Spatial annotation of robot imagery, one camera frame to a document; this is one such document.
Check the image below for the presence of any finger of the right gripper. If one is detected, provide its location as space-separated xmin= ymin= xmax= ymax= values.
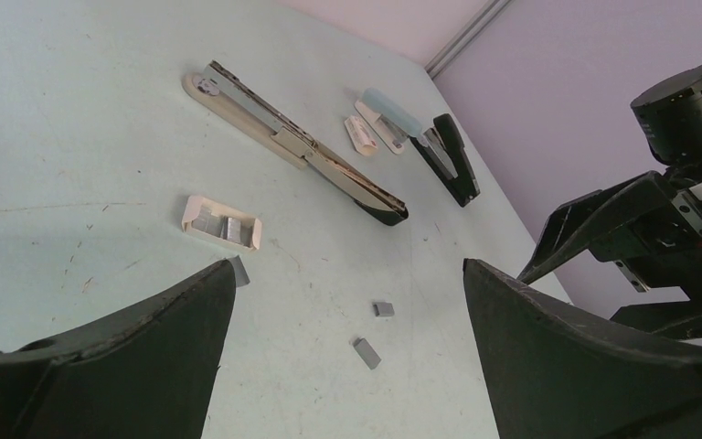
xmin=610 ymin=301 xmax=702 ymax=339
xmin=517 ymin=171 xmax=676 ymax=284

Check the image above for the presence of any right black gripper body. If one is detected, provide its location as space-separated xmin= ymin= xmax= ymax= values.
xmin=588 ymin=188 xmax=702 ymax=301

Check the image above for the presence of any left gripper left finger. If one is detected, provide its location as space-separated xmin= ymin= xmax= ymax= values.
xmin=0 ymin=261 xmax=236 ymax=438

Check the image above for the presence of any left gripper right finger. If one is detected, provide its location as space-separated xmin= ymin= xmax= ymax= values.
xmin=463 ymin=259 xmax=702 ymax=438

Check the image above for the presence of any grey staple strip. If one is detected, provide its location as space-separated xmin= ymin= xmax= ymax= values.
xmin=352 ymin=337 xmax=381 ymax=370
xmin=227 ymin=256 xmax=250 ymax=288
xmin=372 ymin=301 xmax=395 ymax=318

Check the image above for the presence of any light blue stapler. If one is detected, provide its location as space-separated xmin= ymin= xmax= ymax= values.
xmin=354 ymin=88 xmax=424 ymax=155

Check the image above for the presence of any beige black long stapler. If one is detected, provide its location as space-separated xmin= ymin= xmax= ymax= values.
xmin=182 ymin=60 xmax=410 ymax=227

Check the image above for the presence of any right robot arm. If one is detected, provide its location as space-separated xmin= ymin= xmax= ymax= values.
xmin=519 ymin=65 xmax=702 ymax=340

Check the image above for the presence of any closed white staple box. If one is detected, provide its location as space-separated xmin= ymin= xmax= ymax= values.
xmin=344 ymin=115 xmax=378 ymax=157

